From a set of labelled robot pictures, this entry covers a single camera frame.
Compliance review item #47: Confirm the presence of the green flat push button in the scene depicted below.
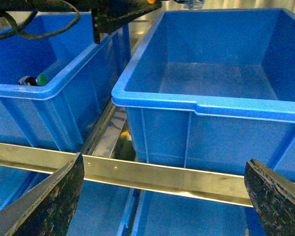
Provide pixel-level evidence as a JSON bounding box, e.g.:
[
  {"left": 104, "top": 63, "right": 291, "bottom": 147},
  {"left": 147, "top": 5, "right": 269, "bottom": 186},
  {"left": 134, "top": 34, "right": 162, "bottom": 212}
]
[{"left": 18, "top": 74, "right": 48, "bottom": 87}]

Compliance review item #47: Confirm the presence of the blue right plastic bin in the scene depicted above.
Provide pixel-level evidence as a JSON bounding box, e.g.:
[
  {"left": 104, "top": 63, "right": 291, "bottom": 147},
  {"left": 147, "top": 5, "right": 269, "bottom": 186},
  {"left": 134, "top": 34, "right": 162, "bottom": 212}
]
[{"left": 112, "top": 8, "right": 295, "bottom": 182}]

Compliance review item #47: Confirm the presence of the blue plastic bin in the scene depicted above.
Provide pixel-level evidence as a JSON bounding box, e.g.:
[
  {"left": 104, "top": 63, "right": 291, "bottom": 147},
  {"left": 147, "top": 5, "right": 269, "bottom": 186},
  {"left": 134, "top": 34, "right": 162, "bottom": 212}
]
[
  {"left": 0, "top": 13, "right": 131, "bottom": 152},
  {"left": 112, "top": 8, "right": 295, "bottom": 182}
]

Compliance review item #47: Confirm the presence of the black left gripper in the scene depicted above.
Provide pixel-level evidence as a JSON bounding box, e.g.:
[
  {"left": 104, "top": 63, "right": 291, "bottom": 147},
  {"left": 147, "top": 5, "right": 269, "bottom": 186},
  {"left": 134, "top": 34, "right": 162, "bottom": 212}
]
[{"left": 0, "top": 0, "right": 162, "bottom": 44}]

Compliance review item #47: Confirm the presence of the steel shelf front rail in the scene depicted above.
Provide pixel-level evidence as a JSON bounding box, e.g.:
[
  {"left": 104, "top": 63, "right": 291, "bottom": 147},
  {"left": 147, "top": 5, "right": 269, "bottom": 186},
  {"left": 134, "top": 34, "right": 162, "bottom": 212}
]
[{"left": 0, "top": 141, "right": 295, "bottom": 208}]

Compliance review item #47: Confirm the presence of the black cable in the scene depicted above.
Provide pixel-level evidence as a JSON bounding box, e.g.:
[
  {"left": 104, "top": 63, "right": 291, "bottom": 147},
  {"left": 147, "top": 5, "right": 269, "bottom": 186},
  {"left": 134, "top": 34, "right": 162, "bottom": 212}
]
[{"left": 0, "top": 0, "right": 81, "bottom": 41}]

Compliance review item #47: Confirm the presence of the blue centre plastic bin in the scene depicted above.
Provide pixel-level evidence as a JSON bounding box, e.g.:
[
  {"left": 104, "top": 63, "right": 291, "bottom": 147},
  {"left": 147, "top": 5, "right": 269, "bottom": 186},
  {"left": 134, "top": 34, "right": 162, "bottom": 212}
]
[{"left": 0, "top": 13, "right": 131, "bottom": 152}]

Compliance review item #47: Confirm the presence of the blue lower-shelf bin centre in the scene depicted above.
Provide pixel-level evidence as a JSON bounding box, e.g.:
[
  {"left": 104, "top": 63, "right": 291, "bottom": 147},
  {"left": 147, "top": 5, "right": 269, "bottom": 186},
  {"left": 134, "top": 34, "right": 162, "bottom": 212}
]
[{"left": 0, "top": 166, "right": 139, "bottom": 236}]

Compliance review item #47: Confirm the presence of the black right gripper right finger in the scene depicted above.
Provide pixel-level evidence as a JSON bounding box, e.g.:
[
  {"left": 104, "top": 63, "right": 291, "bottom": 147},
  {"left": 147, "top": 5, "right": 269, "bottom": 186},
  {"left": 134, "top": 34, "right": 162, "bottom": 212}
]
[{"left": 244, "top": 159, "right": 295, "bottom": 236}]

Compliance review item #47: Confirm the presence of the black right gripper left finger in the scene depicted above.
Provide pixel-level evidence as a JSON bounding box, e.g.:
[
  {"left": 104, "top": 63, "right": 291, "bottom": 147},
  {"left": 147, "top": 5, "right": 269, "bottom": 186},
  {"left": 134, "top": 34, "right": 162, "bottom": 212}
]
[{"left": 0, "top": 153, "right": 85, "bottom": 236}]

